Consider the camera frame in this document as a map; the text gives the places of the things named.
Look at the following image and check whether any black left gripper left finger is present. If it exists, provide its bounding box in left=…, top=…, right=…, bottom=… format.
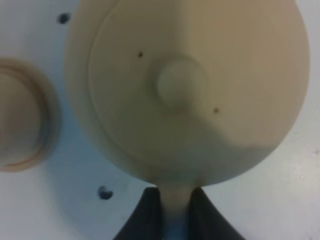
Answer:
left=115, top=187, right=163, bottom=240

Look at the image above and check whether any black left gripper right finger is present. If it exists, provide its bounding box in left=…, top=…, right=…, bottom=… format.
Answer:
left=184, top=187, right=244, bottom=240

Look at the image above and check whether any beige teapot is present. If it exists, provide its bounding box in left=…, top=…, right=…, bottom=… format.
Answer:
left=64, top=0, right=310, bottom=240

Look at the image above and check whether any left beige saucer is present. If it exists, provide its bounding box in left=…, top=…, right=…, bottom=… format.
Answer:
left=0, top=57, right=61, bottom=173

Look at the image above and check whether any left beige teacup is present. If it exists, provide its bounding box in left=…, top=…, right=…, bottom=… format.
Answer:
left=0, top=73, right=42, bottom=165

